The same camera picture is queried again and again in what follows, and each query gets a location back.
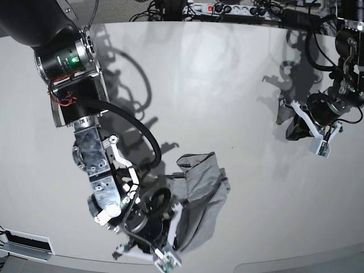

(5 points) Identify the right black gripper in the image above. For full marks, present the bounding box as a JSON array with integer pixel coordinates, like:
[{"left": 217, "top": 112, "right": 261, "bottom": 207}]
[{"left": 121, "top": 204, "right": 173, "bottom": 249}]

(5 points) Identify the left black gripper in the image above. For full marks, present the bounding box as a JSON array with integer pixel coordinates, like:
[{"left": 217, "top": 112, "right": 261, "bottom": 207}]
[{"left": 302, "top": 93, "right": 346, "bottom": 126}]

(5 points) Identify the grey t-shirt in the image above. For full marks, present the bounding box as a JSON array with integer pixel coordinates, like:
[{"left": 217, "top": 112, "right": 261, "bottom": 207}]
[{"left": 165, "top": 152, "right": 231, "bottom": 254}]

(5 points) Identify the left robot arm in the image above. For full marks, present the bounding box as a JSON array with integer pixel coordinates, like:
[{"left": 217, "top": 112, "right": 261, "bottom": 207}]
[{"left": 286, "top": 1, "right": 363, "bottom": 141}]

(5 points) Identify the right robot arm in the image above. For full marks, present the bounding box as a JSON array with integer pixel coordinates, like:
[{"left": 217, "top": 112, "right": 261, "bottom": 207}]
[{"left": 1, "top": 1, "right": 178, "bottom": 256}]

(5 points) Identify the black power adapter brick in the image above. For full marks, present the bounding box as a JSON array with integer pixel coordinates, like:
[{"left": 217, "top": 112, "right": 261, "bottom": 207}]
[{"left": 280, "top": 9, "right": 321, "bottom": 31}]

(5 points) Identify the white power strip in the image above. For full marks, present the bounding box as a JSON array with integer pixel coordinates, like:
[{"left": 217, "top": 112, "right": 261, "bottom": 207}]
[{"left": 182, "top": 2, "right": 283, "bottom": 20}]

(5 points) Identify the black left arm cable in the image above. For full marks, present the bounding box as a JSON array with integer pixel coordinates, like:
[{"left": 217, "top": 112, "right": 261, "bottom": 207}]
[{"left": 304, "top": 14, "right": 342, "bottom": 72}]

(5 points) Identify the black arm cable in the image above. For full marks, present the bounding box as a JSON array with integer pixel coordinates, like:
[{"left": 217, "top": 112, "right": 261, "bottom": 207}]
[
  {"left": 82, "top": 98, "right": 163, "bottom": 171},
  {"left": 304, "top": 14, "right": 342, "bottom": 72}
]

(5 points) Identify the white slotted table bracket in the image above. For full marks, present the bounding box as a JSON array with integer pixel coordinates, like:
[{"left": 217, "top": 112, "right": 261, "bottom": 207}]
[{"left": 1, "top": 227, "right": 55, "bottom": 262}]

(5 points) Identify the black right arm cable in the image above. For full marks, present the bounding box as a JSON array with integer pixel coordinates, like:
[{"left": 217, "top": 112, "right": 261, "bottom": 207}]
[{"left": 82, "top": 98, "right": 163, "bottom": 171}]

